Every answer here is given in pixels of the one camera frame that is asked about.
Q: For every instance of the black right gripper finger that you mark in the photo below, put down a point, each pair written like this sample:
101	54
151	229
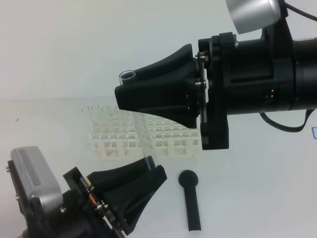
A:
178	67
170	98

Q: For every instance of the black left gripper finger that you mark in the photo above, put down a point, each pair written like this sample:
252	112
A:
110	180
128	204

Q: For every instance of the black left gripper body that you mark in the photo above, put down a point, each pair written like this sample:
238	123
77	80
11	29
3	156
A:
81	213

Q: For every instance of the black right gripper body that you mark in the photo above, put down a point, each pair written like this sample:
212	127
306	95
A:
253	76

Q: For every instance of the clear glass test tube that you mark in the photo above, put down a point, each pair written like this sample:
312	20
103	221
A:
141	124

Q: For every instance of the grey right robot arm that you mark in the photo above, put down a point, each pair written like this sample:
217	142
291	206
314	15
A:
305	69

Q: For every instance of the white test tube rack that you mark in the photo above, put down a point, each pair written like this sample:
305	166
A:
120	141

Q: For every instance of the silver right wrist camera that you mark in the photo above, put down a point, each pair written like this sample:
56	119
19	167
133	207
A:
251	15

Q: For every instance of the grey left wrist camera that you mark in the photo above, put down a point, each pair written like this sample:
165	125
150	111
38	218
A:
36	177

